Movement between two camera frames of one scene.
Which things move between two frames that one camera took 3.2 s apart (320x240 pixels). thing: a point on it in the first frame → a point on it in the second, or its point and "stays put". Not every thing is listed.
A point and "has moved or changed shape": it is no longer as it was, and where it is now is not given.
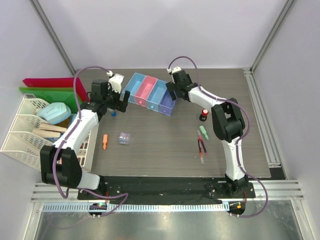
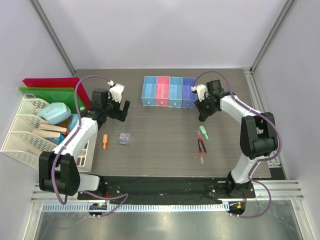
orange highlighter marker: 105,139 stays put
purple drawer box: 166,104 has moved or changed shape
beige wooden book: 48,130 stays put
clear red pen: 201,157 stays put
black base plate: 167,187 stays put
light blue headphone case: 55,113 stays put
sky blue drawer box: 133,86 → 149,91
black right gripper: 172,86 → 200,106
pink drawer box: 144,90 → 162,91
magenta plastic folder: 58,83 stays put
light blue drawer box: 156,95 has moved or changed shape
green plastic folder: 66,95 stays put
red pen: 202,142 stays put
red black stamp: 203,116 stays put
